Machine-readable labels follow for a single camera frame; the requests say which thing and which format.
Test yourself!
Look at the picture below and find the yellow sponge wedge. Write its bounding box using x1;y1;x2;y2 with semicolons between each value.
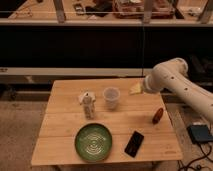
129;82;143;95

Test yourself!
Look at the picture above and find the wooden tray with items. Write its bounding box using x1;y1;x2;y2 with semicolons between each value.
113;0;174;18

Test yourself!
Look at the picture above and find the black floor cable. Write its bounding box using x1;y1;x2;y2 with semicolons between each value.
178;142;213;171

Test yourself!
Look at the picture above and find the green ribbed plate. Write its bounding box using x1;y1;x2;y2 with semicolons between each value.
75;123;112;163

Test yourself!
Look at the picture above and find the metal shelf rack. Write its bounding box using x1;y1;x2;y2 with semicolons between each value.
0;0;213;84

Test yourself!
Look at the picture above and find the black box on floor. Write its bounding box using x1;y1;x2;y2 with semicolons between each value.
187;125;213;144

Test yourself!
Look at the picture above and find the red-brown sausage toy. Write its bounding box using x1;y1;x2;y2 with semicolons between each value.
152;108;164;124

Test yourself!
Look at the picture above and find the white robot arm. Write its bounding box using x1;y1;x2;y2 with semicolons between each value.
142;58;213;123

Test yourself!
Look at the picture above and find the wooden table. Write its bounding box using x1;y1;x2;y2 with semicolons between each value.
31;78;182;166

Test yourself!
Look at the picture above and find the black smartphone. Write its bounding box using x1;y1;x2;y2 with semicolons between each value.
124;131;144;157

